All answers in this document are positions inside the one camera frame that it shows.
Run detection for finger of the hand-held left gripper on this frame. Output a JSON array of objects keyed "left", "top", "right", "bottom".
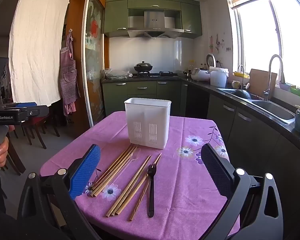
[
  {"left": 20, "top": 105, "right": 50, "bottom": 123},
  {"left": 5, "top": 102, "right": 38, "bottom": 110}
]

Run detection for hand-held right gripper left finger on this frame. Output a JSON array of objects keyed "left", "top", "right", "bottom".
[{"left": 17, "top": 144, "right": 101, "bottom": 240}]

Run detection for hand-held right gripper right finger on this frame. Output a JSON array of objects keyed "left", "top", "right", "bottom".
[{"left": 201, "top": 143, "right": 284, "bottom": 240}]

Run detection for pile of wooden chopsticks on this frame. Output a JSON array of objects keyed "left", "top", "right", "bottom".
[{"left": 90, "top": 144, "right": 162, "bottom": 222}]

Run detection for clear plastic fork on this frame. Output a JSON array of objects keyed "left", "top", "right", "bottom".
[{"left": 110, "top": 148, "right": 141, "bottom": 190}]

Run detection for black plastic fork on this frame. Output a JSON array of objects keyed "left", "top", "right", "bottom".
[{"left": 147, "top": 163, "right": 157, "bottom": 218}]

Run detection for white plastic utensil holder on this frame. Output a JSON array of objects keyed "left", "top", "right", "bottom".
[{"left": 124, "top": 97, "right": 172, "bottom": 150}]

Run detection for person's left hand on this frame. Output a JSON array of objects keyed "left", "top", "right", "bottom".
[{"left": 0, "top": 124, "right": 15, "bottom": 168}]

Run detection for purple floral tablecloth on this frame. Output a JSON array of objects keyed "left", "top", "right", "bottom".
[{"left": 40, "top": 111, "right": 240, "bottom": 240}]

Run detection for purple checkered apron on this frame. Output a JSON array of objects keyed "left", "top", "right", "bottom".
[{"left": 59, "top": 29, "right": 81, "bottom": 117}]

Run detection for dark base cabinets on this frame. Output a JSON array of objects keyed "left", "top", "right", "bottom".
[{"left": 181, "top": 80, "right": 300, "bottom": 240}]

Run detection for white hanging sheet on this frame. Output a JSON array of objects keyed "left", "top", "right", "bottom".
[{"left": 8, "top": 0, "right": 71, "bottom": 107}]

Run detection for sliding glass door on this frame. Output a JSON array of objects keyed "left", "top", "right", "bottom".
[{"left": 81, "top": 0, "right": 107, "bottom": 128}]

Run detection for dark pan in sink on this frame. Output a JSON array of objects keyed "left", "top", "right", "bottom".
[{"left": 230, "top": 89, "right": 252, "bottom": 100}]

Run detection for steel sink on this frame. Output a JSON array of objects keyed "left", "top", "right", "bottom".
[{"left": 216, "top": 87, "right": 297, "bottom": 125}]

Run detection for clear plastic bag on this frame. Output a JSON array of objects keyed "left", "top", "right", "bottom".
[{"left": 104, "top": 68, "right": 133, "bottom": 80}]

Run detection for black countertop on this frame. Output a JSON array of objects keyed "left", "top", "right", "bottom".
[{"left": 101, "top": 74, "right": 300, "bottom": 155}]

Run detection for white plastic bucket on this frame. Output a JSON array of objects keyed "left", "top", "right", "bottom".
[{"left": 209, "top": 66, "right": 229, "bottom": 88}]

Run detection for green lower cabinet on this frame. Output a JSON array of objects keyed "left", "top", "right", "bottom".
[{"left": 102, "top": 80, "right": 188, "bottom": 117}]

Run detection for small steel faucet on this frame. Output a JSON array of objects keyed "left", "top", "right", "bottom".
[{"left": 237, "top": 64, "right": 245, "bottom": 89}]

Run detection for person's dark clothing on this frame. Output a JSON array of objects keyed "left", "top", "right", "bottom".
[{"left": 0, "top": 200, "right": 73, "bottom": 240}]

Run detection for white rice cooker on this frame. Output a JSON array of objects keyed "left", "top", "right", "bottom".
[{"left": 191, "top": 67, "right": 211, "bottom": 82}]

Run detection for wooden cutting board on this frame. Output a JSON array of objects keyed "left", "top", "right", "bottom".
[{"left": 247, "top": 69, "right": 278, "bottom": 100}]

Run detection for seasoning bottles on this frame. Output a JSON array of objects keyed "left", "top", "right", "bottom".
[{"left": 187, "top": 60, "right": 208, "bottom": 72}]

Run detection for black gas stove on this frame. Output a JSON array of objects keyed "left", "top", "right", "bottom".
[{"left": 132, "top": 71, "right": 180, "bottom": 78}]

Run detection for black wok with lid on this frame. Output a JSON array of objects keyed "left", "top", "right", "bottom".
[{"left": 133, "top": 60, "right": 153, "bottom": 73}]

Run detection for tall steel faucet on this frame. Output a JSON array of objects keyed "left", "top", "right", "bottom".
[{"left": 263, "top": 54, "right": 286, "bottom": 102}]

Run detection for window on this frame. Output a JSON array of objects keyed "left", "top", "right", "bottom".
[{"left": 231, "top": 0, "right": 300, "bottom": 90}]

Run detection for steel range hood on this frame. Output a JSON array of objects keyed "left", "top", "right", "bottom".
[{"left": 127, "top": 10, "right": 184, "bottom": 40}]

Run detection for wall hanging ornaments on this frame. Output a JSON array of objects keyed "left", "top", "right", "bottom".
[{"left": 209, "top": 34, "right": 232, "bottom": 54}]

